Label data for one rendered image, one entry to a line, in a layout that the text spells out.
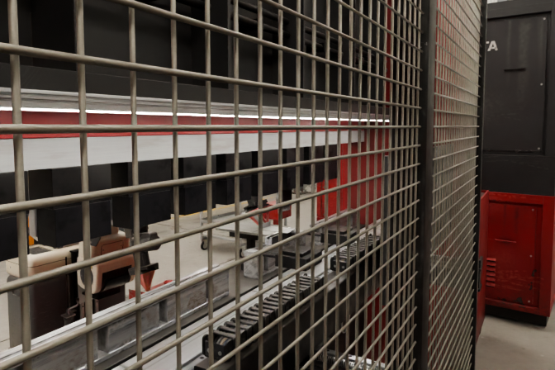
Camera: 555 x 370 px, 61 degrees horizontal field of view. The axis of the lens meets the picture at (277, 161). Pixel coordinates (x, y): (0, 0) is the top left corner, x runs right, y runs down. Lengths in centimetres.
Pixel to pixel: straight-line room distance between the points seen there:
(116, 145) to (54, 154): 16
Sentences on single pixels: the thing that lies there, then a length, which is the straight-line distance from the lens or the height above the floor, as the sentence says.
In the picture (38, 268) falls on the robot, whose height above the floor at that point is 76.
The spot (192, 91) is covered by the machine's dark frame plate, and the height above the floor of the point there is 150.
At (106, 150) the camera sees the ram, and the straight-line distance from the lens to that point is 114.
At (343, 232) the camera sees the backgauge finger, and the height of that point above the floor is 103.
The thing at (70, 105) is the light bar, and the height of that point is 146.
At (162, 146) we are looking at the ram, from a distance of 126.
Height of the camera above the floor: 143
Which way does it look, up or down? 4 degrees down
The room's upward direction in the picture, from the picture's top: straight up
